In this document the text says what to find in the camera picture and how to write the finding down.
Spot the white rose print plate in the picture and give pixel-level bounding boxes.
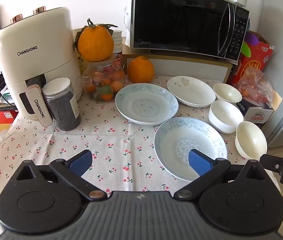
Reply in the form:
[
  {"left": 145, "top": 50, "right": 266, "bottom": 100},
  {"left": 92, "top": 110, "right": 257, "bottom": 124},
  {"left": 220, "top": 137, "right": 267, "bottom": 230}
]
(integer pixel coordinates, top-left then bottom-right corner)
[{"left": 167, "top": 76, "right": 216, "bottom": 107}]

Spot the black microwave oven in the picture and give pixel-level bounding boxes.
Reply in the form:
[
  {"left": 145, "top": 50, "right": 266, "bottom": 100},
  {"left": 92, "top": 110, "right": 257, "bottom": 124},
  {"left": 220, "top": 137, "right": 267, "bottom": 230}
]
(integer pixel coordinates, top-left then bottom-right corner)
[{"left": 128, "top": 0, "right": 250, "bottom": 61}]

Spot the green plastic piece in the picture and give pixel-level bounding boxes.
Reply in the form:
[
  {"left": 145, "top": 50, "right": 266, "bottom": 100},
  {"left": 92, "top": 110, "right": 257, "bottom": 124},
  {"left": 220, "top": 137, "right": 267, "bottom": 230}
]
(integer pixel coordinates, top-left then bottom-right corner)
[{"left": 241, "top": 41, "right": 252, "bottom": 58}]

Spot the red gift box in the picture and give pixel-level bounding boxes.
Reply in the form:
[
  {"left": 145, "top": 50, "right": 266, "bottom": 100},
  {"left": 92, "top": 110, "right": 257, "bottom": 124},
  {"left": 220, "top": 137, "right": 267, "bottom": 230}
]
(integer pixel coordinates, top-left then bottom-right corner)
[{"left": 226, "top": 30, "right": 275, "bottom": 85}]

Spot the clear bag of oranges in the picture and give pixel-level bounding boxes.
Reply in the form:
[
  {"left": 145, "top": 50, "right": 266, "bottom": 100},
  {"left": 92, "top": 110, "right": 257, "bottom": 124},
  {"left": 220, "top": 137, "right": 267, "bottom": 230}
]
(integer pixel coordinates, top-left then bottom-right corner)
[{"left": 236, "top": 66, "right": 280, "bottom": 105}]

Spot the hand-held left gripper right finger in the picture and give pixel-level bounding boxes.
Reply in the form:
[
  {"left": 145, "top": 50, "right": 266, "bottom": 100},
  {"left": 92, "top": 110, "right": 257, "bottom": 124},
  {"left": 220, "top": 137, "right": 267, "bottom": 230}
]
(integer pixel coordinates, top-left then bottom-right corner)
[{"left": 173, "top": 149, "right": 268, "bottom": 202}]

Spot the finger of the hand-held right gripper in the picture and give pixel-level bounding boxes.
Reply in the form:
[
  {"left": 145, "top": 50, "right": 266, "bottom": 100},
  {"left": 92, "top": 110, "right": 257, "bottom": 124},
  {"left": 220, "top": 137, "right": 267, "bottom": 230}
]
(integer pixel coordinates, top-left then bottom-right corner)
[{"left": 260, "top": 154, "right": 283, "bottom": 174}]

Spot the stack of white paper cups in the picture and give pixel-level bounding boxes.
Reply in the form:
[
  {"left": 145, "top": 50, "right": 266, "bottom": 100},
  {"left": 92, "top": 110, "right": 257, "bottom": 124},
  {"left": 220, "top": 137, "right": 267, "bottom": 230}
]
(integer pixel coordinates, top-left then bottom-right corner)
[{"left": 111, "top": 30, "right": 124, "bottom": 54}]

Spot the cream air fryer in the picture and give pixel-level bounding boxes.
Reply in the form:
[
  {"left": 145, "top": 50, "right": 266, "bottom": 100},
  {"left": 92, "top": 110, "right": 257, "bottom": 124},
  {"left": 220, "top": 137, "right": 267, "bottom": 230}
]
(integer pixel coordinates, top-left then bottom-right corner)
[{"left": 0, "top": 6, "right": 83, "bottom": 127}]

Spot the cream bowl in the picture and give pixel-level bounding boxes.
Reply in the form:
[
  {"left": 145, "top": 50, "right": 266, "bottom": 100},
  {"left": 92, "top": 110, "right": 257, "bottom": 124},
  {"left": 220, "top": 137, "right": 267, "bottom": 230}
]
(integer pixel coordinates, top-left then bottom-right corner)
[
  {"left": 213, "top": 83, "right": 242, "bottom": 103},
  {"left": 235, "top": 121, "right": 267, "bottom": 160}
]

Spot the purple toy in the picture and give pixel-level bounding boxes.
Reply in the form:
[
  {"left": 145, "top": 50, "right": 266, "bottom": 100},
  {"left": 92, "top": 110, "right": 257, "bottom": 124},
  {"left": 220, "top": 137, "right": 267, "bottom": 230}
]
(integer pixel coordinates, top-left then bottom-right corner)
[{"left": 245, "top": 31, "right": 259, "bottom": 45}]

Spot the pile of small oranges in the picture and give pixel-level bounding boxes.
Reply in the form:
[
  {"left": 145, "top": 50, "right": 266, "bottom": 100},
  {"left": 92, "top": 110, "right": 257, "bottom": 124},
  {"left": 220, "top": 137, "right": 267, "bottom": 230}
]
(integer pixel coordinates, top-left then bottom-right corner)
[{"left": 85, "top": 71, "right": 124, "bottom": 102}]

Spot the black and white carton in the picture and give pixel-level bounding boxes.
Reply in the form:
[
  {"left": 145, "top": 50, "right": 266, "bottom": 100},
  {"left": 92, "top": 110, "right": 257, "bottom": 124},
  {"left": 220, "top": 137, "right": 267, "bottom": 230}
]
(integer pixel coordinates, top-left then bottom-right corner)
[{"left": 235, "top": 97, "right": 283, "bottom": 130}]

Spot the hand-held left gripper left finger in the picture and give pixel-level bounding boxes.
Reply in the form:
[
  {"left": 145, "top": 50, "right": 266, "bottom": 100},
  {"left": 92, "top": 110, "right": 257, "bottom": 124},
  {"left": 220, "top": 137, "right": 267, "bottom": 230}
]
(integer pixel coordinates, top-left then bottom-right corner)
[{"left": 14, "top": 149, "right": 107, "bottom": 202}]

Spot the large orange with leaves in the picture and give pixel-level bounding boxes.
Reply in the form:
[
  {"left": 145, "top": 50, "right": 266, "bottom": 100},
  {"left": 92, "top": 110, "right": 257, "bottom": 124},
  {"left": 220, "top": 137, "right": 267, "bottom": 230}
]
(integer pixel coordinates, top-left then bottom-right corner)
[{"left": 74, "top": 19, "right": 118, "bottom": 62}]

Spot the cherry print tablecloth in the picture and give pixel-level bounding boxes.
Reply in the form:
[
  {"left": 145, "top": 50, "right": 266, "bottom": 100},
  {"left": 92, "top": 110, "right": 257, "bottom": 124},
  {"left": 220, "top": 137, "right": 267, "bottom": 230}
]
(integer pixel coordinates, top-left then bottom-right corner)
[{"left": 0, "top": 75, "right": 283, "bottom": 235}]

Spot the glass jar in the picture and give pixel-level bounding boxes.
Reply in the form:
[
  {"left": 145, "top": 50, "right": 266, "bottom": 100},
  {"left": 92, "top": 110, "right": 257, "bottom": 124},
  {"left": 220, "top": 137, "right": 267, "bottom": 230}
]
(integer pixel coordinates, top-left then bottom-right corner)
[{"left": 76, "top": 54, "right": 125, "bottom": 103}]

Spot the clear jar of dark grains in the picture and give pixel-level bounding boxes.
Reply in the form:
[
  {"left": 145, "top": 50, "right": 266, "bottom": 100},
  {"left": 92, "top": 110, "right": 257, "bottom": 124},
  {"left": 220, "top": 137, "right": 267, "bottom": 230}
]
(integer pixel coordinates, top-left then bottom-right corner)
[{"left": 42, "top": 77, "right": 82, "bottom": 131}]

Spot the white speckled bowl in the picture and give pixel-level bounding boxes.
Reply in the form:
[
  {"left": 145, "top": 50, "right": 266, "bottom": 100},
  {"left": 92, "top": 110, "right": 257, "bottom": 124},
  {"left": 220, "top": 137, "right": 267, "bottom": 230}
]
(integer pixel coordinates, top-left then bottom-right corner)
[{"left": 208, "top": 100, "right": 244, "bottom": 134}]

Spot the blue patterned plate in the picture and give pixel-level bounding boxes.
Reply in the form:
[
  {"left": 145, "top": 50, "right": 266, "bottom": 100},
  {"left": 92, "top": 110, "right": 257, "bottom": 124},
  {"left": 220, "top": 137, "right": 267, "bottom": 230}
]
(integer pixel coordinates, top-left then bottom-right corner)
[
  {"left": 115, "top": 84, "right": 179, "bottom": 126},
  {"left": 153, "top": 117, "right": 228, "bottom": 182}
]

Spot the red cardboard box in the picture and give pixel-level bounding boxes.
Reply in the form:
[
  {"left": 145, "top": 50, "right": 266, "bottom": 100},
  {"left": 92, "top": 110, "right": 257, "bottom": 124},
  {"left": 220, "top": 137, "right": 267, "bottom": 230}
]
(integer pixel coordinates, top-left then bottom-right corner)
[{"left": 0, "top": 107, "right": 19, "bottom": 124}]

